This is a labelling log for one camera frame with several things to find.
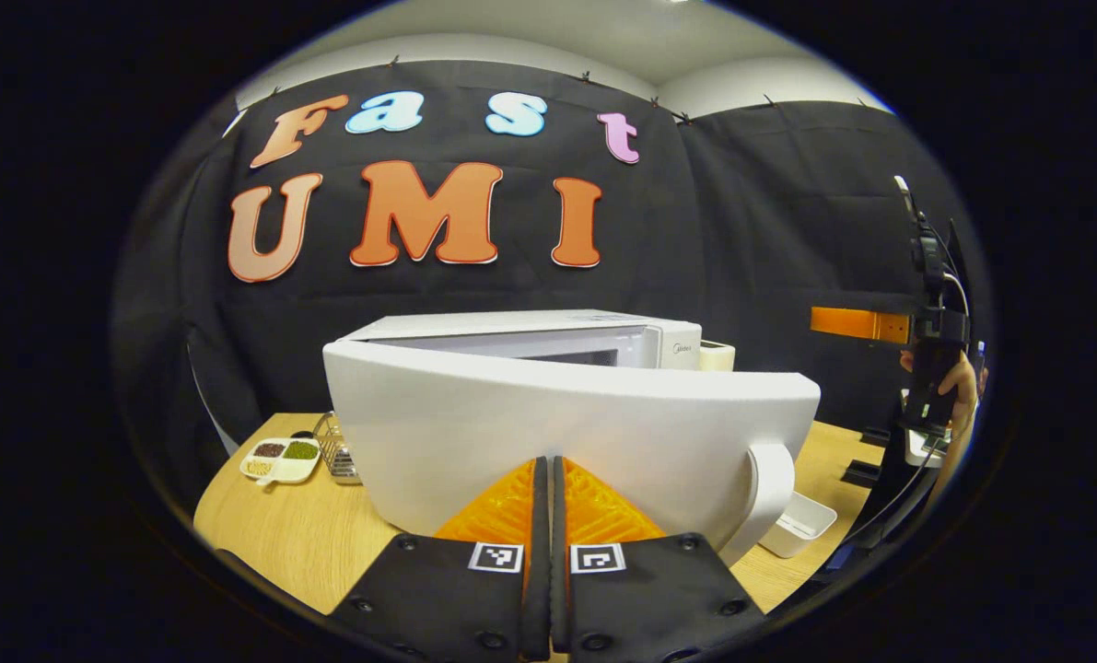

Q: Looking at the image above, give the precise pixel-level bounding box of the white rectangular tray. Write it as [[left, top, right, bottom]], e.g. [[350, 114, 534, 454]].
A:
[[758, 491, 838, 559]]

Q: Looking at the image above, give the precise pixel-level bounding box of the black backdrop cloth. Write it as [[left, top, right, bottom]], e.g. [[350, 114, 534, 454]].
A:
[[115, 60, 991, 498]]

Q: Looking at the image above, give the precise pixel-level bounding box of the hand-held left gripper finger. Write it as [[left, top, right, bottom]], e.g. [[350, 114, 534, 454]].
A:
[[327, 456, 551, 662], [552, 456, 770, 663]]

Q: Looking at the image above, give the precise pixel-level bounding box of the black table clamp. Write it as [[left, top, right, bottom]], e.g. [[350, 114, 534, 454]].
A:
[[840, 425, 892, 487]]

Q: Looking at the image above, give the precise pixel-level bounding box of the black cable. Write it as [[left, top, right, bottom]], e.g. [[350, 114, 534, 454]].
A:
[[841, 456, 938, 551]]

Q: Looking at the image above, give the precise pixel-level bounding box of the white microwave oven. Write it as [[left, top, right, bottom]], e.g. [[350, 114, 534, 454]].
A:
[[322, 309, 823, 567]]

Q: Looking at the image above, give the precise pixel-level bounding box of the metal wire basket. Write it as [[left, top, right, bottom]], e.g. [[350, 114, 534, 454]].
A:
[[312, 412, 363, 485]]

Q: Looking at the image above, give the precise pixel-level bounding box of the divided white snack dish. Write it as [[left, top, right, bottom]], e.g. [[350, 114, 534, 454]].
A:
[[239, 438, 322, 486]]

